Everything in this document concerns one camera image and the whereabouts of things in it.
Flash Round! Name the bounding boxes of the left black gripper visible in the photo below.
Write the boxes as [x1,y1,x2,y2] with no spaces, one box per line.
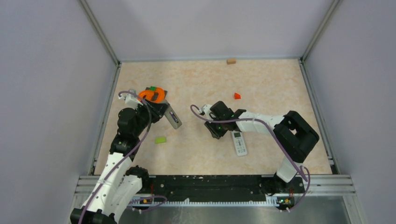
[133,98,170,137]

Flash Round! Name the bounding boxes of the white remote control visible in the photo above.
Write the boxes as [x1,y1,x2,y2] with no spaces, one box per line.
[232,131,248,156]
[164,105,182,129]

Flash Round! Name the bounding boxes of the battery purple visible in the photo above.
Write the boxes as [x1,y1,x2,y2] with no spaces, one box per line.
[170,112,178,123]

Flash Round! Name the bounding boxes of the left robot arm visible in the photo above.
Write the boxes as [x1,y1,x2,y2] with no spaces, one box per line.
[70,101,170,224]

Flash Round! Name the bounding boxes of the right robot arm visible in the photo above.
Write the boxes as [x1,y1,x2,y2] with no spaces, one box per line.
[198,101,319,192]

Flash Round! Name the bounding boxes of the white remote control upright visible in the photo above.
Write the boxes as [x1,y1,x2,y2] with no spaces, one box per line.
[232,131,248,156]

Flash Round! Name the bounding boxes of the red block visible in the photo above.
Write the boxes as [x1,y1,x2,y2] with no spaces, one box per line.
[234,92,241,100]

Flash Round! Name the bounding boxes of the orange tape roll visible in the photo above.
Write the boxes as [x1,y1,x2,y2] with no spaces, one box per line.
[138,87,168,103]

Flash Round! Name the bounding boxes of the green block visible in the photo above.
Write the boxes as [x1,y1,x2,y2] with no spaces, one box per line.
[155,137,167,144]

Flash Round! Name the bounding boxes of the tan wooden block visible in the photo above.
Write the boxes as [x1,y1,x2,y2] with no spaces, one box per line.
[226,58,237,65]

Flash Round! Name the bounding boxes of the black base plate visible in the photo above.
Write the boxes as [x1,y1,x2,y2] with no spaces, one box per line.
[138,175,305,203]

